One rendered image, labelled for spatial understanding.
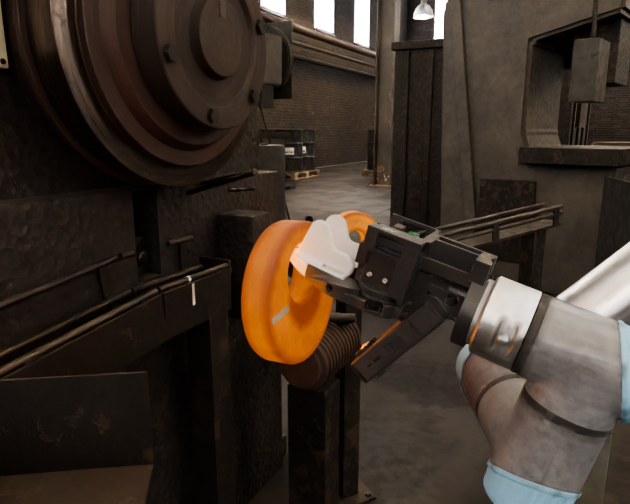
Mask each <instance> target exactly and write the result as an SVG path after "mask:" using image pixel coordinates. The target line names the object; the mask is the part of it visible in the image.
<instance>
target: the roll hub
mask: <svg viewBox="0 0 630 504"><path fill-rule="evenodd" d="M258 19H261V20H263V18H262V14H261V10H260V6H259V3H258V0H132V1H131V30H132V38H133V44H134V49H135V53H136V57H137V61H138V64H139V67H140V70H141V72H142V75H143V77H144V80H145V82H146V84H147V86H148V88H149V90H150V91H151V93H152V95H153V96H154V98H155V99H156V101H157V102H158V104H159V105H160V106H161V107H162V108H163V110H164V111H165V112H166V113H167V114H168V115H169V116H170V117H172V118H173V119H174V120H175V121H177V122H178V123H180V124H182V125H184V126H186V127H188V128H192V129H197V130H226V129H230V128H233V127H235V126H237V125H239V124H240V123H242V122H243V121H244V120H245V119H246V118H247V117H248V116H249V114H250V113H251V111H252V110H253V108H254V106H255V105H256V103H251V102H250V99H249V93H250V90H258V93H259V95H260V92H261V89H262V86H263V81H264V76H265V68H266V38H265V34H260V33H258V32H257V29H256V23H257V20H258ZM166 44H172V45H176V47H177V49H178V52H179V57H178V60H177V62H170V61H167V59H166V57H165V55H164V49H165V46H166ZM209 109H218V111H219V114H220V119H219V122H218V123H210V122H209V119H208V117H207V115H208V112H209Z"/></svg>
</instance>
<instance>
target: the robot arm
mask: <svg viewBox="0 0 630 504"><path fill-rule="evenodd" d="M402 221H404V222H407V223H410V224H412V225H415V226H418V227H421V228H423V229H426V232H425V235H424V238H423V239H421V238H419V237H420V235H419V234H416V233H414V232H411V231H410V232H409V233H405V229H406V226H404V225H401V224H402ZM440 234H441V230H438V229H436V228H433V227H430V226H427V225H425V224H422V223H419V222H416V221H414V220H411V219H408V218H405V217H403V216H400V215H397V214H395V213H393V215H392V218H391V222H390V225H389V226H387V225H384V224H382V223H381V222H376V223H373V224H371V225H370V224H369V225H368V228H367V231H366V235H365V238H364V240H363V241H361V242H360V244H357V243H355V242H353V241H352V240H351V239H350V238H349V234H348V228H347V222H346V220H345V219H344V218H343V217H341V216H339V215H331V216H329V217H328V218H327V219H326V221H323V220H316V221H315V222H313V223H312V225H311V227H310V228H309V230H308V232H307V234H306V236H305V238H304V240H303V241H302V243H299V244H298V245H297V246H296V248H295V249H294V251H293V253H292V256H291V259H290V262H291V263H292V264H293V265H294V267H295V268H296V269H297V270H298V271H299V272H300V273H301V274H302V275H303V276H305V279H306V280H307V281H309V282H310V283H311V284H313V285H314V286H315V287H317V288H318V289H319V290H321V291H322V292H324V293H325V294H327V295H329V296H330V297H332V298H334V299H337V300H339V301H341V302H344V303H347V304H350V305H352V306H355V307H356V308H358V309H360V310H363V311H365V312H367V313H370V314H373V315H376V316H379V317H382V318H386V319H392V318H395V319H397V320H399V321H398V322H397V323H395V324H394V325H393V326H392V327H391V328H389V329H388V330H387V331H386V332H385V333H383V334H382V335H381V336H380V337H378V338H377V339H376V338H375V337H374V338H372V339H371V340H370V341H369V342H366V343H364V344H363V345H362V346H361V348H360V350H359V351H358V352H357V353H356V354H355V356H356V358H355V359H354V361H353V362H352V363H351V365H350V367H351V368H352V369H353V370H354V372H355V373H356V374H357V375H358V376H359V377H360V379H361V380H362V381H363V382H364V383H365V384H367V383H368V382H369V381H370V380H372V379H373V378H375V379H378V378H379V377H380V376H382V375H383V374H385V373H387V372H388V371H389V369H390V368H391V367H392V366H393V365H394V363H395V361H396V360H397V359H398V358H399V357H401V356H402V355H403V354H404V353H406V352H407V351H408V350H409V349H411V348H412V347H413V346H415V345H416V344H417V343H418V342H420V341H421V340H422V339H423V338H425V337H426V336H427V335H428V334H430V333H431V332H432V331H433V330H435V329H436V328H437V327H438V326H440V325H441V324H442V323H443V322H445V320H446V319H450V320H452V321H455V324H454V327H453V330H452V333H451V337H450V342H453V343H455V344H457V345H459V346H462V347H463V348H462V350H461V351H460V353H459V355H458V357H457V361H456V373H457V377H458V379H459V382H460V387H461V390H462V393H463V395H464V397H465V398H466V400H467V401H468V402H469V403H470V405H471V407H472V409H473V411H474V413H475V414H476V416H477V418H478V420H479V423H480V425H481V427H482V429H483V431H484V433H485V435H486V437H487V439H488V441H489V443H490V445H491V447H492V449H493V455H492V458H491V459H489V460H488V462H487V465H488V467H487V470H486V473H485V475H484V479H483V483H484V488H485V491H486V493H487V495H488V497H489V498H490V499H491V501H492V502H493V503H494V504H574V503H575V501H576V499H578V498H580V497H581V494H582V493H581V489H582V487H583V485H584V483H585V481H586V479H587V477H588V475H589V473H590V471H591V469H592V467H593V465H594V463H595V461H596V459H597V457H598V455H599V453H600V451H601V449H602V447H603V445H604V443H605V441H606V439H607V437H608V435H609V433H610V431H611V430H613V428H614V426H615V424H616V422H617V420H618V421H619V422H621V423H623V424H626V423H629V424H630V242H629V243H627V244H626V245H625V246H623V247H622V248H621V249H619V250H618V251H617V252H615V253H614V254H613V255H611V256H610V257H609V258H607V259H606V260H605V261H603V262H602V263H601V264H599V265H598V266H597V267H595V268H594V269H593V270H591V271H590V272H589V273H587V274H586V275H585V276H583V277H582V278H581V279H579V280H578V281H577V282H576V283H574V284H573V285H572V286H570V287H569V288H568V289H566V290H565V291H564V292H562V293H561V294H560V295H558V296H557V297H556V298H555V297H553V296H549V295H547V294H545V293H543V294H542V292H541V291H538V290H535V289H533V288H530V287H528V286H525V285H523V284H520V283H517V282H515V281H512V280H510V279H507V278H504V277H502V276H501V277H498V278H497V279H496V280H495V281H494V280H493V276H492V275H491V272H492V270H493V267H494V265H495V262H496V260H497V257H498V256H496V255H493V254H490V253H487V252H485V251H482V250H479V249H477V248H474V247H471V246H468V245H466V244H463V243H460V242H458V241H455V240H452V239H450V238H447V237H444V236H441V235H440ZM541 295H542V296H541Z"/></svg>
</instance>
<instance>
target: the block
mask: <svg viewBox="0 0 630 504"><path fill-rule="evenodd" d="M270 225H271V216H270V213H268V212H265V211H254V210H241V209H235V210H231V211H226V212H222V213H219V214H218V215H217V240H218V258H219V259H227V260H230V263H231V267H232V272H231V290H232V292H231V299H232V309H230V310H228V317H230V318H235V319H241V320H242V313H241V293H242V284H243V278H244V273H245V269H246V265H247V262H248V259H249V256H250V254H251V251H252V249H253V247H254V245H255V243H256V241H257V240H258V238H259V237H260V235H261V234H262V233H263V232H264V231H265V230H266V229H267V228H268V227H269V226H270Z"/></svg>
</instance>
